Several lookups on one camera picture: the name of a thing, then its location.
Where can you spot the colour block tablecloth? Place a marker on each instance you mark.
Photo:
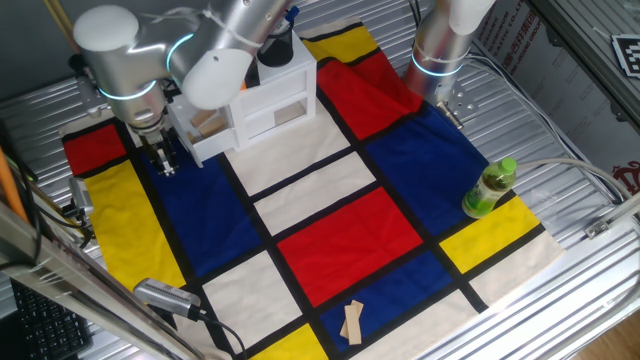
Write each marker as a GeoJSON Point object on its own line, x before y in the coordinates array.
{"type": "Point", "coordinates": [350, 240]}

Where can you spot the white drawer cabinet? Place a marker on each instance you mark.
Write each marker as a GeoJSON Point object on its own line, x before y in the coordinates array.
{"type": "Point", "coordinates": [270, 100]}

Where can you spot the aluminium frame bar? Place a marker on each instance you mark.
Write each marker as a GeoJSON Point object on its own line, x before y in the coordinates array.
{"type": "Point", "coordinates": [75, 285]}

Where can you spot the black mesh pen holder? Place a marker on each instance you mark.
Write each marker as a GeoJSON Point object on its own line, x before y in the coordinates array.
{"type": "Point", "coordinates": [277, 50]}

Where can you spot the metal corner bracket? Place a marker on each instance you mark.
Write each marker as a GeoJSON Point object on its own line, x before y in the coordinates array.
{"type": "Point", "coordinates": [597, 229]}

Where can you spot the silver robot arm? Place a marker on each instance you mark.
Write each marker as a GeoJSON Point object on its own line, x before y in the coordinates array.
{"type": "Point", "coordinates": [220, 30]}

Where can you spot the grey panel with red print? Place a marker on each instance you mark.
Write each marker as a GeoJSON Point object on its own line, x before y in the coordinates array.
{"type": "Point", "coordinates": [550, 75]}

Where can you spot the blue capped marker pen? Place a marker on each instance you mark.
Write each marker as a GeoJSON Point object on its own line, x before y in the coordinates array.
{"type": "Point", "coordinates": [292, 12]}

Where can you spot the orange pole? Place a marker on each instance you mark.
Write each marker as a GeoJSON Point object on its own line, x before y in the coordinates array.
{"type": "Point", "coordinates": [10, 185]}

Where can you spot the wooden block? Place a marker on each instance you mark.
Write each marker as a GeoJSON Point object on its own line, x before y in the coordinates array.
{"type": "Point", "coordinates": [202, 118]}
{"type": "Point", "coordinates": [192, 137]}
{"type": "Point", "coordinates": [212, 128]}

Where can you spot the green tea bottle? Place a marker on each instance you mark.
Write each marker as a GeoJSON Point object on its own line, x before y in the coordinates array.
{"type": "Point", "coordinates": [487, 192]}

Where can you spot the yellow wooden rod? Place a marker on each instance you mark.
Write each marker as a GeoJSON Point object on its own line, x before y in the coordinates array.
{"type": "Point", "coordinates": [62, 25]}

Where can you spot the flat wooden piece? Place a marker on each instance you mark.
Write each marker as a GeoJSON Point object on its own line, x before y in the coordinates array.
{"type": "Point", "coordinates": [353, 325]}
{"type": "Point", "coordinates": [357, 306]}

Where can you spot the small silver camera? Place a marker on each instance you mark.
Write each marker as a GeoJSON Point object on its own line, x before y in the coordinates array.
{"type": "Point", "coordinates": [80, 195]}

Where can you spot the dark metal frame rail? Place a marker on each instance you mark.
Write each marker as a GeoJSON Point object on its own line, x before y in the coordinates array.
{"type": "Point", "coordinates": [575, 45]}

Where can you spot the black and white tag marker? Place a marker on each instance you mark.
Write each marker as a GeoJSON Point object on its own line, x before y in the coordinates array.
{"type": "Point", "coordinates": [627, 55]}

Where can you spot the black keyboard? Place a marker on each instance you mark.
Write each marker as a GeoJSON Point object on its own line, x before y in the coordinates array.
{"type": "Point", "coordinates": [45, 330]}

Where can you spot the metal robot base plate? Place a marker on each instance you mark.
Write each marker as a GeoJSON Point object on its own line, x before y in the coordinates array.
{"type": "Point", "coordinates": [462, 100]}

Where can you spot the white drawer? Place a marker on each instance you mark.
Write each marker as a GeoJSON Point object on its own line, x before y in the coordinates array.
{"type": "Point", "coordinates": [217, 144]}

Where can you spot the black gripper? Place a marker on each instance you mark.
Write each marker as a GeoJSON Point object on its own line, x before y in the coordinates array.
{"type": "Point", "coordinates": [159, 140]}

